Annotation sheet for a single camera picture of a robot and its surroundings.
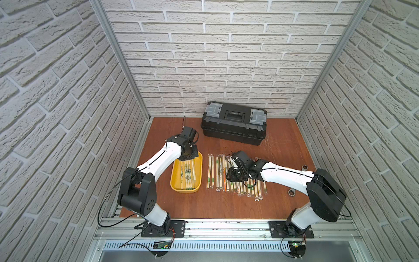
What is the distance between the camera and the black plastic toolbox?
3.09ft

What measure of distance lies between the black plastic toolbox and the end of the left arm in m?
0.22

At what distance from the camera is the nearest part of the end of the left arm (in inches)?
24.6
